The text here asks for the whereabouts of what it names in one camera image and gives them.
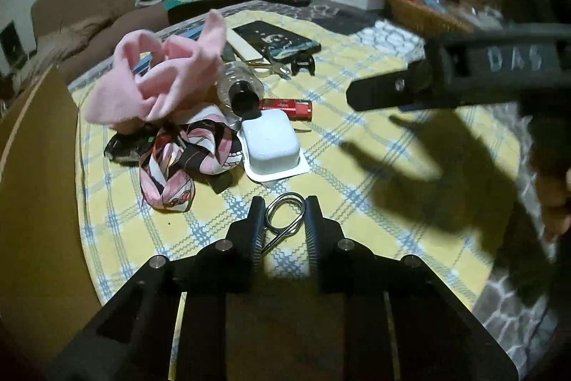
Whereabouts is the person's right hand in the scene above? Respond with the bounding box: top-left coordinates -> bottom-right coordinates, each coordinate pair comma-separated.
534,165 -> 570,243

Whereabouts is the pink cloth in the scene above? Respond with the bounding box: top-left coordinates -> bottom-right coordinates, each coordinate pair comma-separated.
83,10 -> 227,134

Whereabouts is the patterned pink black scarf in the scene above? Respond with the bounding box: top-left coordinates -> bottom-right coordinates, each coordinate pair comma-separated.
140,102 -> 243,212

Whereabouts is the clear plastic bottle dark cap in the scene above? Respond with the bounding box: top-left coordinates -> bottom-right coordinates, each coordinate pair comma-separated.
216,61 -> 264,120

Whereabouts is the silver metal wire clip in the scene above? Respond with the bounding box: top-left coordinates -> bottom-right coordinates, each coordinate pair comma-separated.
261,191 -> 306,256

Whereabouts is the cardboard box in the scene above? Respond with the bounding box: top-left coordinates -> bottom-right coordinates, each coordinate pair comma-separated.
1,71 -> 100,366

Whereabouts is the red lipstick tube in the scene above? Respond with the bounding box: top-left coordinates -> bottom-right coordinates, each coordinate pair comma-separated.
259,99 -> 313,122

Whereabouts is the white nail buffer stick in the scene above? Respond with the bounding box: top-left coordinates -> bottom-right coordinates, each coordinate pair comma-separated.
227,27 -> 268,64

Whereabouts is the wicker basket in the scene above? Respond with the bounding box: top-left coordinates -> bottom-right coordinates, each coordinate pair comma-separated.
384,0 -> 473,39

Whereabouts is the yellow plaid tablecloth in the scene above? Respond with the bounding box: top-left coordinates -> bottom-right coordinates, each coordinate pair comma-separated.
66,0 -> 559,372

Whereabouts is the black binder clip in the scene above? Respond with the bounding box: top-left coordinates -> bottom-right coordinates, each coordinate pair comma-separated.
290,53 -> 315,76

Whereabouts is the white plastic tub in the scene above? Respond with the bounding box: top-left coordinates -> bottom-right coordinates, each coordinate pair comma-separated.
237,109 -> 310,184

